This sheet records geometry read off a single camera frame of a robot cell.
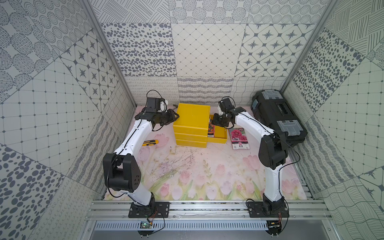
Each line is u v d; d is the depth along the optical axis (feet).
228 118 2.32
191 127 2.62
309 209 2.50
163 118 2.40
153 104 2.17
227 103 2.50
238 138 3.31
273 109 3.16
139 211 2.21
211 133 3.04
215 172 2.88
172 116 2.47
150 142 3.22
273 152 1.74
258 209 2.40
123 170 1.45
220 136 3.04
